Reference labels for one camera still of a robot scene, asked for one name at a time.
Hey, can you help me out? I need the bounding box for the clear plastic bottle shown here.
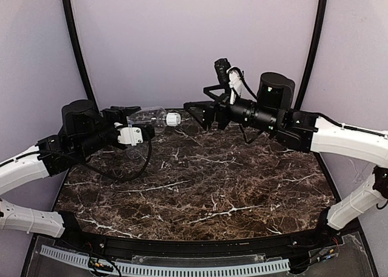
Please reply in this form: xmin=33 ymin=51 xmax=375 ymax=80
xmin=127 ymin=107 xmax=167 ymax=134

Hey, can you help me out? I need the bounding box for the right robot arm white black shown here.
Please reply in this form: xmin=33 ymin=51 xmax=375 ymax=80
xmin=184 ymin=68 xmax=387 ymax=231

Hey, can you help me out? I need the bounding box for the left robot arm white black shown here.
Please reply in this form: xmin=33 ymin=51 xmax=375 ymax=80
xmin=1 ymin=99 xmax=155 ymax=238

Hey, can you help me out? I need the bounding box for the Pocari Sweat bottle white cap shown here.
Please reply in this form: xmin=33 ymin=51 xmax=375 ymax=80
xmin=124 ymin=144 xmax=142 ymax=161

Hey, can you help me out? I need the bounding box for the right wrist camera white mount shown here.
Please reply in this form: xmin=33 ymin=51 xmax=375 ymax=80
xmin=214 ymin=58 xmax=243 ymax=105

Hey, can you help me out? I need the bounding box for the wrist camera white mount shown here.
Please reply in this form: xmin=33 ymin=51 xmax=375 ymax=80
xmin=114 ymin=122 xmax=143 ymax=146
xmin=214 ymin=58 xmax=243 ymax=105

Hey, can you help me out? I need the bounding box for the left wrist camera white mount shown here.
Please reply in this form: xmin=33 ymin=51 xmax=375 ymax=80
xmin=114 ymin=122 xmax=143 ymax=146

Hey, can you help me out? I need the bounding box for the black left camera cable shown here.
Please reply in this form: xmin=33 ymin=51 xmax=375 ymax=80
xmin=65 ymin=131 xmax=152 ymax=182

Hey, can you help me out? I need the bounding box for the black left corner frame post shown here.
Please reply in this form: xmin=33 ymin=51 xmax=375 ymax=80
xmin=62 ymin=0 xmax=98 ymax=110

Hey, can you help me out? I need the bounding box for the black corner frame post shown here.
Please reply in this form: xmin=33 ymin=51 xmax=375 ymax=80
xmin=294 ymin=0 xmax=327 ymax=110
xmin=62 ymin=0 xmax=98 ymax=110

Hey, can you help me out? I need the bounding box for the black right corner frame post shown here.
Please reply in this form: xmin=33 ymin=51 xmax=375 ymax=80
xmin=294 ymin=0 xmax=327 ymax=110

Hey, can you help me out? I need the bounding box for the white slotted cable duct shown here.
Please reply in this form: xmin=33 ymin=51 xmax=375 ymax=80
xmin=39 ymin=245 xmax=290 ymax=276

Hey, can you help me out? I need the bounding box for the black front table rail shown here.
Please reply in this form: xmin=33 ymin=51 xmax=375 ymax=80
xmin=58 ymin=210 xmax=341 ymax=259

